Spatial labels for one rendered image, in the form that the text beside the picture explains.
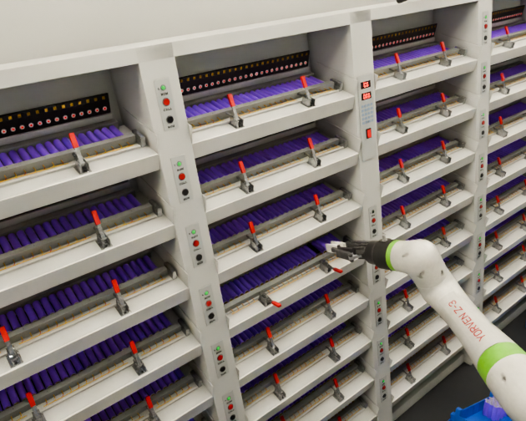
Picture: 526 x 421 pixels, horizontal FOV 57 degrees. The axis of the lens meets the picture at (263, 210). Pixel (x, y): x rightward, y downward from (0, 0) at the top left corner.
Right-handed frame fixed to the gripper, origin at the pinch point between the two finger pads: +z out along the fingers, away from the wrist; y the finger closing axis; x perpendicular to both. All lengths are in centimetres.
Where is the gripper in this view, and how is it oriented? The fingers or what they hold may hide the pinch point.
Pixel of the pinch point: (336, 247)
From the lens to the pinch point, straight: 168.7
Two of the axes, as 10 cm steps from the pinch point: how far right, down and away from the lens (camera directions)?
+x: 2.6, 9.4, 2.1
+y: -7.9, 3.3, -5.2
